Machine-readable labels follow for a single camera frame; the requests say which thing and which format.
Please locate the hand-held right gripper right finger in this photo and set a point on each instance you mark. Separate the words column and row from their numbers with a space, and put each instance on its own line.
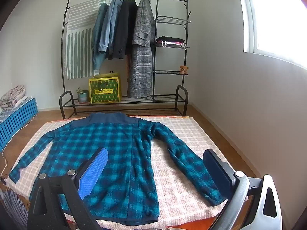
column 219, row 175

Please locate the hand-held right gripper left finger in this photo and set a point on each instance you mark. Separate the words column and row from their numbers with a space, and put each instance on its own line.
column 93, row 172

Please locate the teal plaid fleece jacket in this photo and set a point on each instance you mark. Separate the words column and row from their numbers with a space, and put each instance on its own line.
column 124, row 148

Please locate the black metal clothes rack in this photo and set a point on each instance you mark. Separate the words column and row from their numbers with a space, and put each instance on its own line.
column 165, row 98

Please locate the folded dark clothes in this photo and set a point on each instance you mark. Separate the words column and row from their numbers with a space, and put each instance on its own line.
column 170, row 39

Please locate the pink checked blanket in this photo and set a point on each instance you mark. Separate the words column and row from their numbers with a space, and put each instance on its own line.
column 187, row 129

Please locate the small potted plant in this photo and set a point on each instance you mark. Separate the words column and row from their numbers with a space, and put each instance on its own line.
column 83, row 97

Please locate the green yellow patterned box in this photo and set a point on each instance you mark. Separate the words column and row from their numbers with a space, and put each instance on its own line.
column 105, row 93

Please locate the striped bed sheet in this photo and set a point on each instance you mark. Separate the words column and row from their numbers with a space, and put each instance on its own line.
column 10, row 208

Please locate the blue slatted crate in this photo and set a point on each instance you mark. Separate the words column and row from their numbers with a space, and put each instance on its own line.
column 14, row 124

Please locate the brown teddy bear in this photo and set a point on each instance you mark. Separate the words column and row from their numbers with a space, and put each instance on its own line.
column 184, row 70

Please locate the floral cloth bundle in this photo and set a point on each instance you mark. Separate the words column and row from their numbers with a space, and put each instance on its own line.
column 12, row 97

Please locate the grey plaid coat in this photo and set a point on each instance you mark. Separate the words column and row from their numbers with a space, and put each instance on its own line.
column 141, row 64

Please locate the white green striped cloth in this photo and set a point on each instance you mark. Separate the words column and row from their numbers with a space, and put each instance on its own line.
column 79, row 40

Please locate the white pink bag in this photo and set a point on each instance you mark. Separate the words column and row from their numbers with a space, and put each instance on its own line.
column 174, row 44

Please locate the black coat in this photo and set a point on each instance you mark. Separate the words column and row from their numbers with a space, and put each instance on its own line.
column 124, row 28

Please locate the window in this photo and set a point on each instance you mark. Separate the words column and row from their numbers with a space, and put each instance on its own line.
column 275, row 16

